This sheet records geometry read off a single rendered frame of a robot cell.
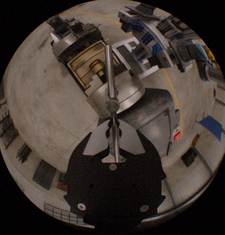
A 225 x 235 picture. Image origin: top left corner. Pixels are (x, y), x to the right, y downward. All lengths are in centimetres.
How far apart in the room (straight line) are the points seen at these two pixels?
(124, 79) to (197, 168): 1031
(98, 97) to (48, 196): 670
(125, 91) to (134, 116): 11
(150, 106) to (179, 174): 975
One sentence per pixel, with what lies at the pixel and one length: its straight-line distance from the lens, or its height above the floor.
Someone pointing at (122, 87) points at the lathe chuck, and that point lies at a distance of 25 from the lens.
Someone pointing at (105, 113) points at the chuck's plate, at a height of 121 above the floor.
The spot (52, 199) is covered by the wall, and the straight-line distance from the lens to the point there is 675.
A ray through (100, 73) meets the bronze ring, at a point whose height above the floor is 111.
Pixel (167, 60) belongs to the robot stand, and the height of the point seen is 111.
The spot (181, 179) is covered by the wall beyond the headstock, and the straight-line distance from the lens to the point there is 994.
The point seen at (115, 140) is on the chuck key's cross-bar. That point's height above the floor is 137.
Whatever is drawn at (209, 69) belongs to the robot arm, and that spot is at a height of 140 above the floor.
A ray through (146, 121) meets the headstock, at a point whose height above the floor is 125.
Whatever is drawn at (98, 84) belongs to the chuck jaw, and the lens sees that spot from 38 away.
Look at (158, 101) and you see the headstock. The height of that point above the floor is 124.
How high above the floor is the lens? 148
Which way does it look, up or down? 66 degrees down
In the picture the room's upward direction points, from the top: 169 degrees clockwise
